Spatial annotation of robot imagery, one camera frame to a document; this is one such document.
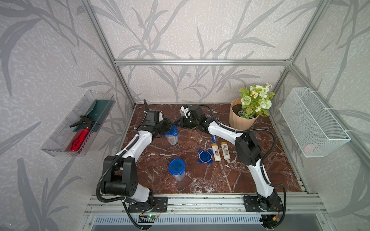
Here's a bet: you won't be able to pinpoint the clear container blue lid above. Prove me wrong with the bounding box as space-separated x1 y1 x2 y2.
165 125 179 145
169 158 186 182

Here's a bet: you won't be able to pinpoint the clear container blue lid front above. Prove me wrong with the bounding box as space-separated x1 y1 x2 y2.
169 158 186 182

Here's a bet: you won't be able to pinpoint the white shampoo bottle yellow cap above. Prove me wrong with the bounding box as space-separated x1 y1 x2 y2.
212 143 222 162

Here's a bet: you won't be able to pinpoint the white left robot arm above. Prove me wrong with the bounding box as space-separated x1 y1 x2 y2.
96 100 173 205

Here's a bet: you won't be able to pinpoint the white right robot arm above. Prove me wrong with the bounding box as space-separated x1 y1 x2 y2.
178 104 279 211

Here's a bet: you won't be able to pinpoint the beige ribbed flower pot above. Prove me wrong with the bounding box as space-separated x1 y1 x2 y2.
229 98 258 131

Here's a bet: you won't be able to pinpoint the green mat in tray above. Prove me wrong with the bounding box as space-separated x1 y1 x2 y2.
74 100 115 133

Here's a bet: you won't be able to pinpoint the green white artificial flowers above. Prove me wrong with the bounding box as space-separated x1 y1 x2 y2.
237 83 275 119

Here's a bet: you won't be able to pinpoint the red spray bottle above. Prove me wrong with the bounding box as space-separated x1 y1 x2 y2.
66 116 95 152

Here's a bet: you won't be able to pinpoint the clear plastic wall tray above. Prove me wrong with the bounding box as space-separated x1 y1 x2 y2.
41 90 116 157

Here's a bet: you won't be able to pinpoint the aluminium frame post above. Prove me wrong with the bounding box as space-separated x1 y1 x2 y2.
82 0 136 108

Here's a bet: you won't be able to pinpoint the white wire mesh basket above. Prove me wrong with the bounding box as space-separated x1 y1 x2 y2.
279 88 351 158

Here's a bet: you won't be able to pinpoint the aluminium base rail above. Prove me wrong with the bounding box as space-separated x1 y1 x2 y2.
78 192 335 231

